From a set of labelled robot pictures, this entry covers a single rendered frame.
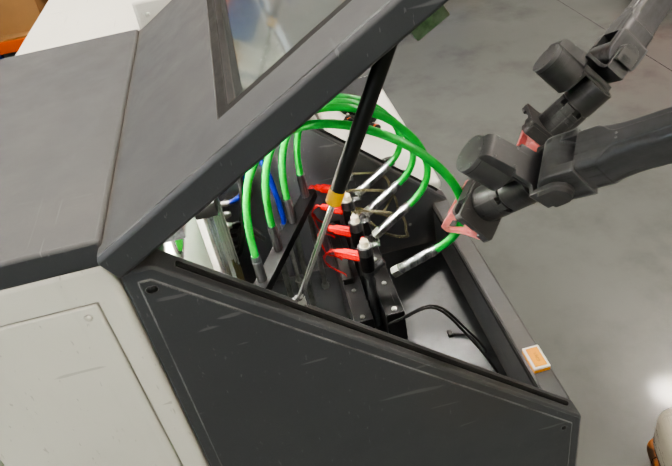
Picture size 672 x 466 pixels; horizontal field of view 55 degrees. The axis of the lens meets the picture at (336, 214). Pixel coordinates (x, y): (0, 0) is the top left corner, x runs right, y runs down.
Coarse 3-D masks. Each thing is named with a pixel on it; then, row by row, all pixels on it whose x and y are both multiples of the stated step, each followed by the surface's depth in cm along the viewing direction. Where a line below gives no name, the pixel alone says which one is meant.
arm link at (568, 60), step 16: (560, 48) 102; (576, 48) 104; (624, 48) 102; (544, 64) 103; (560, 64) 102; (576, 64) 103; (592, 64) 105; (608, 64) 103; (624, 64) 103; (544, 80) 106; (560, 80) 103; (576, 80) 103; (608, 80) 106
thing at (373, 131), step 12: (312, 120) 97; (324, 120) 96; (336, 120) 96; (372, 132) 95; (384, 132) 95; (396, 144) 96; (408, 144) 95; (420, 156) 96; (432, 156) 97; (252, 168) 103; (444, 168) 97; (252, 180) 106; (456, 180) 98; (456, 192) 99; (252, 228) 112; (252, 240) 113; (444, 240) 105; (252, 252) 115
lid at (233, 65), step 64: (192, 0) 110; (256, 0) 91; (320, 0) 74; (384, 0) 58; (448, 0) 58; (192, 64) 87; (256, 64) 75; (320, 64) 60; (128, 128) 88; (192, 128) 71; (256, 128) 62; (128, 192) 72; (192, 192) 64; (128, 256) 67
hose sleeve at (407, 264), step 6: (432, 246) 107; (420, 252) 108; (426, 252) 107; (432, 252) 107; (438, 252) 107; (408, 258) 110; (414, 258) 109; (420, 258) 108; (426, 258) 108; (402, 264) 110; (408, 264) 109; (414, 264) 109; (402, 270) 110; (408, 270) 110
